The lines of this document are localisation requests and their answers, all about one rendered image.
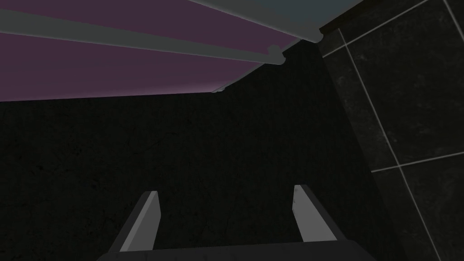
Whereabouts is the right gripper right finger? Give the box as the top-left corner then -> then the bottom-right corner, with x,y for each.
292,184 -> 348,243

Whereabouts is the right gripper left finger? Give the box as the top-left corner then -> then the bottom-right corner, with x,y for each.
108,190 -> 162,253

